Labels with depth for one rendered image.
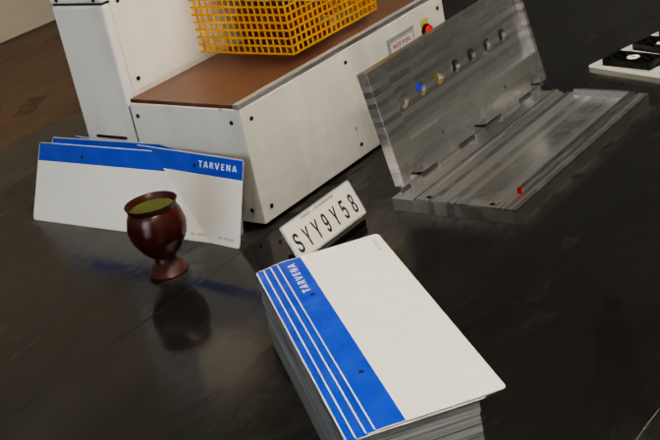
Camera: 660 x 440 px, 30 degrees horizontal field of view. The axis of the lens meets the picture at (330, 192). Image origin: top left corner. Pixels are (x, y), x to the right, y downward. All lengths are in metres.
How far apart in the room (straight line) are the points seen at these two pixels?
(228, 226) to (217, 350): 0.31
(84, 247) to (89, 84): 0.26
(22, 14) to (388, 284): 2.29
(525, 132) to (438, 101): 0.16
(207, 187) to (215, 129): 0.09
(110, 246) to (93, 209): 0.11
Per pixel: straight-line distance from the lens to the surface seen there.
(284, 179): 1.85
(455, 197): 1.75
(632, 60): 2.22
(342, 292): 1.38
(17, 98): 2.87
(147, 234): 1.71
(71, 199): 2.05
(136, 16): 1.93
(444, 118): 1.87
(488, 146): 1.92
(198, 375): 1.50
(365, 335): 1.28
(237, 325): 1.58
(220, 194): 1.81
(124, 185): 1.96
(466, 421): 1.16
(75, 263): 1.89
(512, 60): 2.06
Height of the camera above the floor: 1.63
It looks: 22 degrees down
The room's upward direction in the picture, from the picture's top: 12 degrees counter-clockwise
